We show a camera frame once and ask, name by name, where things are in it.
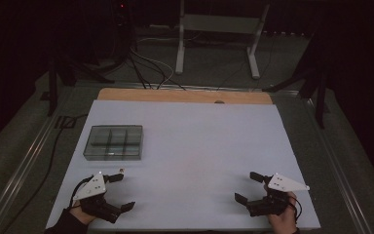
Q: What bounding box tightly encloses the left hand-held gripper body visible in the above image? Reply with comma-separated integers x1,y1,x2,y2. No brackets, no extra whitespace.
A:
72,171,125,224

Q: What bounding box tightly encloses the black equipment stand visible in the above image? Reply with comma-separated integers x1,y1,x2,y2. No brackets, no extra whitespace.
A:
110,0,134,66

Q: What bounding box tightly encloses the clear plastic compartment box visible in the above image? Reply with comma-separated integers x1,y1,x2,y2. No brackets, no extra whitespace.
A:
83,124,144,162

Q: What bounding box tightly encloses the hand-held gripper cable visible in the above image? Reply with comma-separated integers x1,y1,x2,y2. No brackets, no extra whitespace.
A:
288,194,304,222
68,175,94,209

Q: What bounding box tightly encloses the metal floor rail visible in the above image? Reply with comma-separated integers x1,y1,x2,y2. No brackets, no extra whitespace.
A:
0,87,76,234
301,94,374,234

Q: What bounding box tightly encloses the person's right hand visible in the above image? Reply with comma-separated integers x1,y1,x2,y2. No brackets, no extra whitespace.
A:
266,191,298,234

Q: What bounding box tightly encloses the black tripod stand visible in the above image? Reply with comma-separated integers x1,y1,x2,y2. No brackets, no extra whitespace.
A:
262,32,331,130
47,55,116,117

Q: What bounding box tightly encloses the right hand-held gripper cable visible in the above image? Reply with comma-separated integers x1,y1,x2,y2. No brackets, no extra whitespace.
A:
288,194,304,222

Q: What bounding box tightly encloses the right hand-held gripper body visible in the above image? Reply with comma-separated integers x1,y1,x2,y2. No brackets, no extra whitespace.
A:
245,173,311,217

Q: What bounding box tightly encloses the white table mat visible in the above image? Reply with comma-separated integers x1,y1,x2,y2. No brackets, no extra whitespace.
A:
45,99,321,232

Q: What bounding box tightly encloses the long black floor cable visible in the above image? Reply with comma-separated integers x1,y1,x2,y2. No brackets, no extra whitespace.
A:
0,113,90,234

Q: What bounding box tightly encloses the white floor cable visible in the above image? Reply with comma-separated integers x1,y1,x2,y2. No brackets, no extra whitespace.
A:
130,47,176,90

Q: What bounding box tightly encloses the left hand-held gripper cable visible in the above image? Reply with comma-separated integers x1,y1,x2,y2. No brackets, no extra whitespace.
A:
68,175,94,209

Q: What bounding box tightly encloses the person's left hand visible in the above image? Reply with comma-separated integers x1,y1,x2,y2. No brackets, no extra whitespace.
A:
68,202,97,226

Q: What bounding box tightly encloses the black floor cable bundle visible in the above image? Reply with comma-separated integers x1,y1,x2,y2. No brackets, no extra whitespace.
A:
127,52,187,91

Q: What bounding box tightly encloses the white metal stand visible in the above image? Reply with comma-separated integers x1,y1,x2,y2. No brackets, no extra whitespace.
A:
174,0,271,80

